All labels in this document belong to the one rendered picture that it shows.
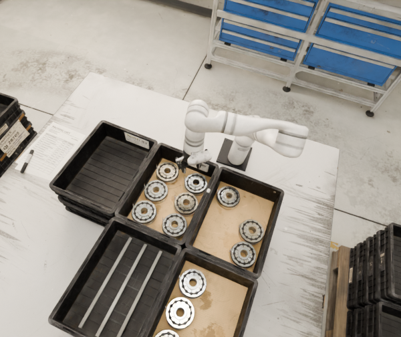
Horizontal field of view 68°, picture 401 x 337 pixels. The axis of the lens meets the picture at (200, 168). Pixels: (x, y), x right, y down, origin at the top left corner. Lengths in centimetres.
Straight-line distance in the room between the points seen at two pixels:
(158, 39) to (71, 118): 195
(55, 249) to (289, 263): 103
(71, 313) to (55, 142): 90
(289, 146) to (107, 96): 126
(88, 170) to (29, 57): 225
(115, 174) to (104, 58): 208
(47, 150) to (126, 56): 184
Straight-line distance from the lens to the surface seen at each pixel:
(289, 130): 98
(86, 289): 126
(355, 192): 272
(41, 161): 172
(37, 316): 143
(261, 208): 138
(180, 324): 118
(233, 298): 124
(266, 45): 298
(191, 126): 93
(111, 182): 141
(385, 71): 308
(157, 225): 129
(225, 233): 130
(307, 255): 151
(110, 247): 128
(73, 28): 383
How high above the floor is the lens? 203
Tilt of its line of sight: 57 degrees down
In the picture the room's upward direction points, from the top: 9 degrees clockwise
